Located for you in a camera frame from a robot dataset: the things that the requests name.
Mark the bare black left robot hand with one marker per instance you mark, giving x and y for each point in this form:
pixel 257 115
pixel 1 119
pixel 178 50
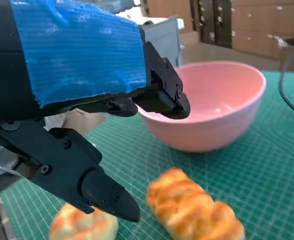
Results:
pixel 61 62

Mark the pink bowl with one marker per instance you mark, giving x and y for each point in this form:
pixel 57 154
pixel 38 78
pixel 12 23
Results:
pixel 212 125

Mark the round pale bread roll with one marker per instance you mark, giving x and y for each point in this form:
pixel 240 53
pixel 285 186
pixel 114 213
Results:
pixel 81 227

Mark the braided golden bread loaf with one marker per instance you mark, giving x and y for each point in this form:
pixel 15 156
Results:
pixel 191 207

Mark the white cabinet appliance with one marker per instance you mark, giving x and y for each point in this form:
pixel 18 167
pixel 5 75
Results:
pixel 166 37

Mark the stacked brown cardboard boxes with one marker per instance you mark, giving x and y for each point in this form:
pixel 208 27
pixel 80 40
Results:
pixel 262 25

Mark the green cutting mat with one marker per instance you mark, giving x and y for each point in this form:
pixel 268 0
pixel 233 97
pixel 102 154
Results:
pixel 262 162

